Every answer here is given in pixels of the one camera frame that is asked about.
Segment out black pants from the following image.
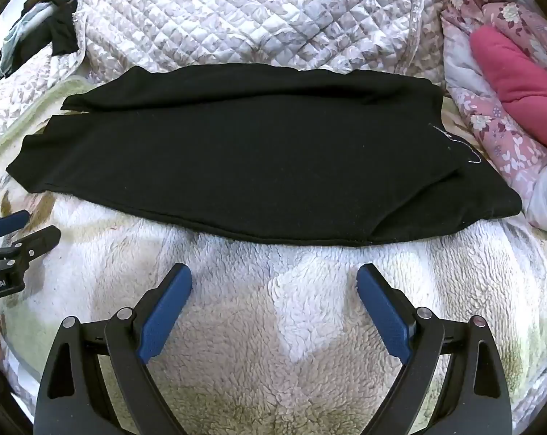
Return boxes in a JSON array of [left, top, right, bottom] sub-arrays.
[[7, 64, 522, 247]]

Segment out dark clothes pile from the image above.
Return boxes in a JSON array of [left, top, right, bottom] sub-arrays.
[[0, 0, 79, 80]]

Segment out floral fleece blanket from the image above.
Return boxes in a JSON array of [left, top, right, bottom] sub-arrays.
[[0, 80, 547, 434]]

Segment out pink floral folded duvet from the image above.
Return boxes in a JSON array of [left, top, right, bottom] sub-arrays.
[[440, 0, 547, 232]]

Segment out quilted grey white bedspread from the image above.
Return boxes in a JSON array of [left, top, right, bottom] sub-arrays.
[[0, 0, 446, 138]]

